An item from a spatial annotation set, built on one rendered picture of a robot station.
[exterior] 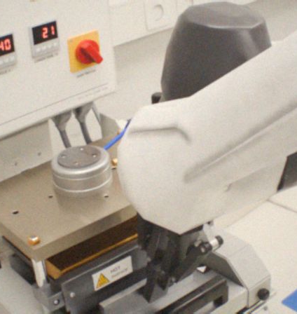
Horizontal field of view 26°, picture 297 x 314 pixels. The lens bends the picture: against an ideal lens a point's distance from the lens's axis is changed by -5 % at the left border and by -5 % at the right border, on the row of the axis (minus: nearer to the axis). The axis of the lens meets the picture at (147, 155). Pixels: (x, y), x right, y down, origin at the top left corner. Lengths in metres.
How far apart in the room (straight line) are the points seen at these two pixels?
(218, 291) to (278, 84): 0.49
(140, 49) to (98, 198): 0.74
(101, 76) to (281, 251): 0.55
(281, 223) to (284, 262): 0.14
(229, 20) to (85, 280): 0.39
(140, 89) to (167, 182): 1.10
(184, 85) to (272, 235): 0.84
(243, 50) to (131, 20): 0.90
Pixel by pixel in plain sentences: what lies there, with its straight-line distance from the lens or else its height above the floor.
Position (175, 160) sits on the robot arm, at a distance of 0.46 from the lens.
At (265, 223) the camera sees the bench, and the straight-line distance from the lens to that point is 1.42.
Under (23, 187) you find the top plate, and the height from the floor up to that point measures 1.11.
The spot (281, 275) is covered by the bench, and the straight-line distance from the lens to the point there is 1.27.
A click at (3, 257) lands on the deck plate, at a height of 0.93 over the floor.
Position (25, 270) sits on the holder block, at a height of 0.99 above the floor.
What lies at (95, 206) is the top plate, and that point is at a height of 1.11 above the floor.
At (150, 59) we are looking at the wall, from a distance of 1.56.
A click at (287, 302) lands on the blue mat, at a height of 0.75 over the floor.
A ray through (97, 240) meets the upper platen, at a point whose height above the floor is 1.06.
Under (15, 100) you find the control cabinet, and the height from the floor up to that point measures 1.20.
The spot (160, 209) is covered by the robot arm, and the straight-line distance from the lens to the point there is 0.48.
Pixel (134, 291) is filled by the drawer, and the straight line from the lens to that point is 0.84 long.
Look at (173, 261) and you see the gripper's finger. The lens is 0.76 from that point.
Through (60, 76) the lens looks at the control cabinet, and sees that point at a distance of 0.97.
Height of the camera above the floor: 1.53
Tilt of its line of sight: 27 degrees down
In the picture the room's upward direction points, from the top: 5 degrees counter-clockwise
